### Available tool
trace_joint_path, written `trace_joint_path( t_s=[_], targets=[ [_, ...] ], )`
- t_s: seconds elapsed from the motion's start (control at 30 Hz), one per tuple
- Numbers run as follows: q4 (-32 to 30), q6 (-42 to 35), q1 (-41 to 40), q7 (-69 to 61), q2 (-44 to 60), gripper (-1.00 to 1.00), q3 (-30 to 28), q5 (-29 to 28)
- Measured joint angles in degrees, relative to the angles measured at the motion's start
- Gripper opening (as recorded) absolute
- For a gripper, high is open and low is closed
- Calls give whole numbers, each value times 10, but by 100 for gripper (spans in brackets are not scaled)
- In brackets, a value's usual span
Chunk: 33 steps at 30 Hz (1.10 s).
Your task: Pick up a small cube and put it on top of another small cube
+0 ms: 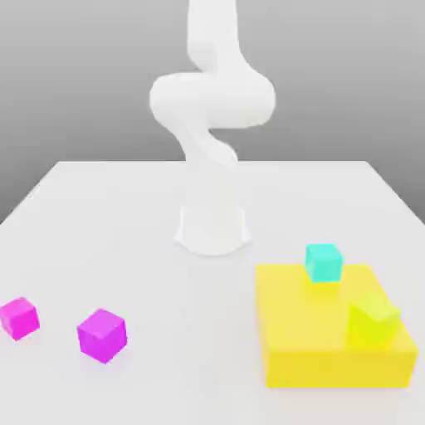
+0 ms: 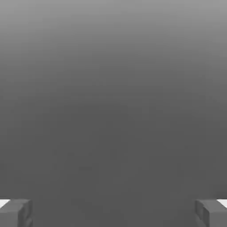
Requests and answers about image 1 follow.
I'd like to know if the small cyan cube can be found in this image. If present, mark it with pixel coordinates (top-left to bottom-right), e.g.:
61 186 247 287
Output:
305 242 344 284

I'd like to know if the small purple cube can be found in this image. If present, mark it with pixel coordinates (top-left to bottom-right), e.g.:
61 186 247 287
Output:
76 308 128 365

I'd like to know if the small lime yellow cube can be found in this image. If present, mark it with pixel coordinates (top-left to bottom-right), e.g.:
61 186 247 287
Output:
347 292 402 349

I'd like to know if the small magenta cube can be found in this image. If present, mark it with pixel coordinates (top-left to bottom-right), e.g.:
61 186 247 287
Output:
0 296 41 342

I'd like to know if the large yellow box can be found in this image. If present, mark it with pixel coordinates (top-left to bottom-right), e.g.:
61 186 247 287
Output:
255 263 419 389

